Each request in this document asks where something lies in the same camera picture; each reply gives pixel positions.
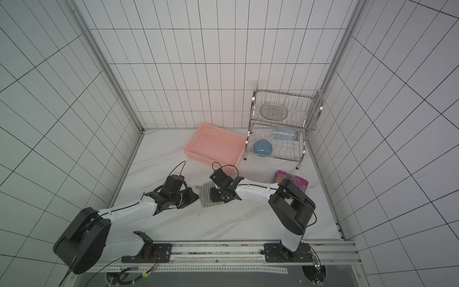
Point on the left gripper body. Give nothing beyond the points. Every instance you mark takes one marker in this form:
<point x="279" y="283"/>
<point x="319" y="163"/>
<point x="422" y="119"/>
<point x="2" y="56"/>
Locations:
<point x="181" y="199"/>

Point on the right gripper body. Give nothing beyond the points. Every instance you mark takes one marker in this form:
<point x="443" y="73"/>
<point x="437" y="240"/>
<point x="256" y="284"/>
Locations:
<point x="218" y="194"/>

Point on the grey striped dishcloth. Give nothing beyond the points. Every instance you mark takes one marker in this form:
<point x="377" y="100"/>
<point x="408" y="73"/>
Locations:
<point x="206" y="199"/>

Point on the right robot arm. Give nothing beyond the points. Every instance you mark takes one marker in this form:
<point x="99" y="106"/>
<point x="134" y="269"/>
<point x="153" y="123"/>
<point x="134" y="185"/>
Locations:
<point x="293" y="208"/>

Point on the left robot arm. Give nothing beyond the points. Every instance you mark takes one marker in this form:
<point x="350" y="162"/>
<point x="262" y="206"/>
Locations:
<point x="100" y="235"/>

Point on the pink plastic basket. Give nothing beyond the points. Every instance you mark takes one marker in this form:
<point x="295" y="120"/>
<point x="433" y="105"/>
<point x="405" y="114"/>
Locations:
<point x="211" y="144"/>

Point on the purple candy bag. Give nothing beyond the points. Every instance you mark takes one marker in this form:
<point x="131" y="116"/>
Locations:
<point x="301" y="183"/>

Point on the blue bowl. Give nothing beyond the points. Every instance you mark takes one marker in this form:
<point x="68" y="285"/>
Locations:
<point x="263" y="148"/>

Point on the clear blue plastic cup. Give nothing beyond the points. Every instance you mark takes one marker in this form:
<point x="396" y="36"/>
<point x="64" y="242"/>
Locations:
<point x="285" y="134"/>

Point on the steel dish rack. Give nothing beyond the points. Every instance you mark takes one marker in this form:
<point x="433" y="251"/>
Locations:
<point x="304" y="112"/>

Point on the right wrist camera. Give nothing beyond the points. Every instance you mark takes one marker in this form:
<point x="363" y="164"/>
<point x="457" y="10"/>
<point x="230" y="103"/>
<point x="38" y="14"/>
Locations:
<point x="220" y="178"/>

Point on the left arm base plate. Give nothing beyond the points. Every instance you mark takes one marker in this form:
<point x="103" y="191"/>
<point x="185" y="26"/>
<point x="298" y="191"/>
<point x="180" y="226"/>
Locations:
<point x="149" y="251"/>

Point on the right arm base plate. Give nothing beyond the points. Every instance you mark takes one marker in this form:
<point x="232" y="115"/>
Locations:
<point x="277" y="253"/>

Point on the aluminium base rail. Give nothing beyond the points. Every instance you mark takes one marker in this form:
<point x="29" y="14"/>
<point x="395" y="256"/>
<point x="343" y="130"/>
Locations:
<point x="252" y="252"/>

